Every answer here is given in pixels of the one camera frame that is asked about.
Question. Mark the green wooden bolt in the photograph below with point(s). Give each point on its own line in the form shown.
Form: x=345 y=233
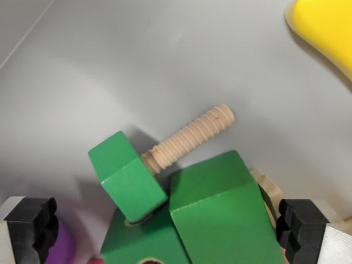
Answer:
x=129 y=184

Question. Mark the natural wood perforated strip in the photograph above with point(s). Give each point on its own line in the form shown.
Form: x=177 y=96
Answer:
x=270 y=192

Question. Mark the grey plastic bin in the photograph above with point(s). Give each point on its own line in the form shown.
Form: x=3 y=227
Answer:
x=137 y=68

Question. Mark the purple plastic cup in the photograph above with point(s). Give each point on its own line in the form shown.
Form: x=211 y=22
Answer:
x=63 y=242

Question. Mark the large green wooden block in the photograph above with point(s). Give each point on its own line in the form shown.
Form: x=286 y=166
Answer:
x=220 y=214

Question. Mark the yellow wooden sliced banana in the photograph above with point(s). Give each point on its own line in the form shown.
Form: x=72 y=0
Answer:
x=324 y=27

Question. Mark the black-padded gripper left finger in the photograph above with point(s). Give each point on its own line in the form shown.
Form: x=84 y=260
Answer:
x=24 y=231

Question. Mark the black-padded gripper right finger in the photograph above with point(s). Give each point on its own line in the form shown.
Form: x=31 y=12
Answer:
x=305 y=233

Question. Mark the green cube with hole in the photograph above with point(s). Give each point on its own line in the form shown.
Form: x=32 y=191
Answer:
x=137 y=242

